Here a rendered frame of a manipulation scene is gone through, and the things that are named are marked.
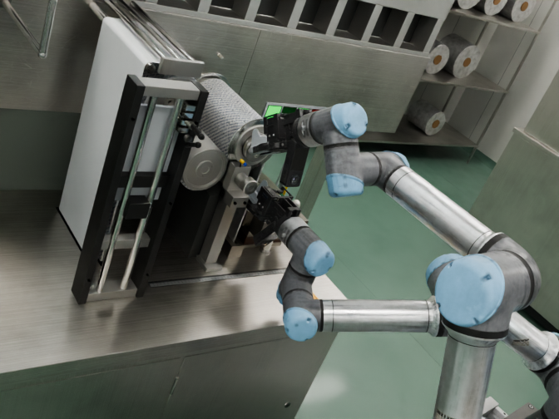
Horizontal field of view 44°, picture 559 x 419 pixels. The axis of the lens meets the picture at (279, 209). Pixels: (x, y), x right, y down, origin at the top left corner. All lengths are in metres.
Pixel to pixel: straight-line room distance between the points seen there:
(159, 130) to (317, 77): 0.87
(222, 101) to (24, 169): 0.55
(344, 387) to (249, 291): 1.39
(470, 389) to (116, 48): 1.02
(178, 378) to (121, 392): 0.14
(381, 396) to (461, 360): 1.93
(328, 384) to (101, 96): 1.85
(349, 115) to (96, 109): 0.61
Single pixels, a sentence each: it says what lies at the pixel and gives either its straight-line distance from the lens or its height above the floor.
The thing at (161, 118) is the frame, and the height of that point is 1.36.
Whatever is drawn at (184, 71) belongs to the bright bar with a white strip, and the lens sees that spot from 1.49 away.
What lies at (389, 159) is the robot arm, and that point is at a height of 1.41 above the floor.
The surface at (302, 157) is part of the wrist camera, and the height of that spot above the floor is 1.33.
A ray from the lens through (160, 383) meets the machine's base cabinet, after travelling 1.71.
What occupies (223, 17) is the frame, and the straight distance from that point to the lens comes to 1.93.
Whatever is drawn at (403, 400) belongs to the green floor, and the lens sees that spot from 3.24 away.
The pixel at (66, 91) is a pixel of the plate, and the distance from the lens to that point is 1.83.
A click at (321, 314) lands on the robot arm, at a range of 1.58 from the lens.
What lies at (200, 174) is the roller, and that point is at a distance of 1.69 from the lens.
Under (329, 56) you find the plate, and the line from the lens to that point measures 2.20.
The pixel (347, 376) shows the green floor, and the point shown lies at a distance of 3.19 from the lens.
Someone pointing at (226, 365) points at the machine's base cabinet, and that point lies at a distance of 1.79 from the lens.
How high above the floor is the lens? 1.93
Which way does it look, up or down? 27 degrees down
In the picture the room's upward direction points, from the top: 22 degrees clockwise
